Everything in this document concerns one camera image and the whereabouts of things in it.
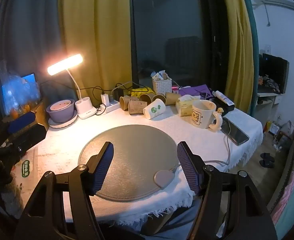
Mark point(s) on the yellow curtain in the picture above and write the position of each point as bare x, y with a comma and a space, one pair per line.
97, 30
236, 55

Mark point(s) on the brown paper cup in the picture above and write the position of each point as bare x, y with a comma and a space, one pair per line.
137, 107
124, 103
158, 97
146, 98
172, 98

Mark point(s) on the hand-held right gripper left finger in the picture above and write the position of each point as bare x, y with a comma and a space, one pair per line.
102, 168

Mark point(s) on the white plate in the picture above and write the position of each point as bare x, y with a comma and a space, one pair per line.
62, 125

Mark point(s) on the white desk lamp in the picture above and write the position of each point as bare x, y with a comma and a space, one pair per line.
86, 110

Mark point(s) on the pink blanket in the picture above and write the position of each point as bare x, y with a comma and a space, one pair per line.
290, 180

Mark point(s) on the yellow tissue pack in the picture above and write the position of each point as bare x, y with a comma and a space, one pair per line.
185, 106

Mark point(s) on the pink mat controller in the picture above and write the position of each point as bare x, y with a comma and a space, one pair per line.
164, 178

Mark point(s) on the black smartphone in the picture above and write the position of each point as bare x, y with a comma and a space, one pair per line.
236, 132

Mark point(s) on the teal curtain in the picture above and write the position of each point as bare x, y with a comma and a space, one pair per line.
253, 67

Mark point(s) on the pink bowl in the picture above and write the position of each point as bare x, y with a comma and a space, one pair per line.
60, 105

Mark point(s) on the black monitor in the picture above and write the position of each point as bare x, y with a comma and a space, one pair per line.
274, 70

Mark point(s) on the black slipper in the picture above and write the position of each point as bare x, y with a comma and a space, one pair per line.
267, 156
266, 163

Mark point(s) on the yellow packet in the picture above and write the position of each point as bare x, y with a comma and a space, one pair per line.
147, 90

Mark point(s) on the round grey mat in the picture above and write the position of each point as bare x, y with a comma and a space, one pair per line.
137, 150

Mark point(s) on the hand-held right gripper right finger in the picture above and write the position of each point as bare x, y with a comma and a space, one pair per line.
186, 168

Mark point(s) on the clear plastic bag of oranges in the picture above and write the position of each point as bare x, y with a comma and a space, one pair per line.
9, 80

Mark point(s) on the white charger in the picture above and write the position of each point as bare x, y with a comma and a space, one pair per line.
105, 99

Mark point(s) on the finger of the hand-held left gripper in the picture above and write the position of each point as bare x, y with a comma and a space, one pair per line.
22, 122
33, 136

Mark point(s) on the small pink box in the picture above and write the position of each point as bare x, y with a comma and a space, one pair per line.
175, 89

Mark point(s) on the purple bowl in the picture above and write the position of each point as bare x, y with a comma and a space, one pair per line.
61, 116

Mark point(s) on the white power strip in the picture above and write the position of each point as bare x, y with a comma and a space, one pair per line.
111, 108

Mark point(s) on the white woven basket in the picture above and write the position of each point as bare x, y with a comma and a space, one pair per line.
162, 86

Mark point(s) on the black charger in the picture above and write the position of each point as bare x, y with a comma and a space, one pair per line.
118, 93

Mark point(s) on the white wall socket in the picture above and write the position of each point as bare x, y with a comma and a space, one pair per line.
268, 49

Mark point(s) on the white tube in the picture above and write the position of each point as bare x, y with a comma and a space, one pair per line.
224, 98

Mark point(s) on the cream bear print mug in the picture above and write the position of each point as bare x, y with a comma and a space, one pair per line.
203, 115

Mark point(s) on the cardboard box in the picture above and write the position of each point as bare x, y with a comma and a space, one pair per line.
40, 115

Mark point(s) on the white air conditioner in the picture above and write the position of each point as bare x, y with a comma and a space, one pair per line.
276, 2

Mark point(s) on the black box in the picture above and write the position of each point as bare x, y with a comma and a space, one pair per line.
224, 107

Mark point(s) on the dark window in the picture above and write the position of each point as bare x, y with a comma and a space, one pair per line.
167, 25

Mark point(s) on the white desk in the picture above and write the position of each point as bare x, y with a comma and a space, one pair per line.
266, 100

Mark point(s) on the grey curtain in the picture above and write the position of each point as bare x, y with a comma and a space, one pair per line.
29, 35

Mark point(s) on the white paper cup green print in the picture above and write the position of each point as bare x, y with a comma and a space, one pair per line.
154, 108

